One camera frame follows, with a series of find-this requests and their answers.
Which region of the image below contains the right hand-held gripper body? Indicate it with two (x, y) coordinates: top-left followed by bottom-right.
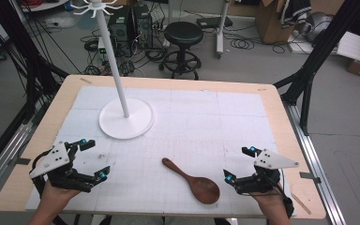
(233, 148), (300, 195)

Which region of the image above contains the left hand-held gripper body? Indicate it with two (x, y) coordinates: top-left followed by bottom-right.
(28, 141), (95, 193)

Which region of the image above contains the brown wooden spoon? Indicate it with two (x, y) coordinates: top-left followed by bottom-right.
(161, 157), (221, 205)

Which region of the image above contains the white hook stand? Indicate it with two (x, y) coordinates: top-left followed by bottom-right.
(69, 0), (156, 141)

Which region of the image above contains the person's left hand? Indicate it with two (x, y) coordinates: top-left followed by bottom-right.
(38, 179), (83, 208)

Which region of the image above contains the person's right hand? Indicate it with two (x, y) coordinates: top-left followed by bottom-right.
(248, 187), (290, 214)

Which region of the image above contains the grey tape strip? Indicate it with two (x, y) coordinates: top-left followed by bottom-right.
(299, 171), (322, 185)
(7, 157), (32, 167)

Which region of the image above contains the thin wooden stick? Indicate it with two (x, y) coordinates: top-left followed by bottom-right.
(290, 191), (312, 216)

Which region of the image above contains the white grid mat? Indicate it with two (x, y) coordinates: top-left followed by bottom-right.
(24, 85), (297, 218)

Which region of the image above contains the black computer tower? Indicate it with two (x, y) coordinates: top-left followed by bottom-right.
(107, 4), (154, 51)

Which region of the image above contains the white metal stand leg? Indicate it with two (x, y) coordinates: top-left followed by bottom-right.
(215, 0), (233, 59)

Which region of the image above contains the large cardboard box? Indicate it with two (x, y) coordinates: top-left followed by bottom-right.
(255, 0), (314, 45)

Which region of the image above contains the flat black device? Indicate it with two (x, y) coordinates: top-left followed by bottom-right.
(196, 16), (234, 30)

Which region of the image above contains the black round stool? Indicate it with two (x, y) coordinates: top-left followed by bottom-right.
(158, 21), (204, 81)

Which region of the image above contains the white foam sheet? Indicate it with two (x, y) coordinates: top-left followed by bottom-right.
(337, 31), (360, 64)

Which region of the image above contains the grey round appliance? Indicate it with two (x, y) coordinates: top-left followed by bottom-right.
(302, 11), (334, 43)

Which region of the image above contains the dark striped garment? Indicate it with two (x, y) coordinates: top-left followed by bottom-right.
(280, 0), (312, 30)

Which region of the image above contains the aluminium rail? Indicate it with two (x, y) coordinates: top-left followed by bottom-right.
(284, 102), (347, 225)
(0, 121), (35, 204)

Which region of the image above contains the black cable with plug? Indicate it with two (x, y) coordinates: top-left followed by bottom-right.
(275, 179), (295, 219)

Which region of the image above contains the black metal frame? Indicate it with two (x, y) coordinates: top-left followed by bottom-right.
(273, 0), (360, 136)
(0, 0), (70, 126)

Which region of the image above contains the coiled black cable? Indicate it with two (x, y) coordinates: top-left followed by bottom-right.
(230, 37), (256, 51)

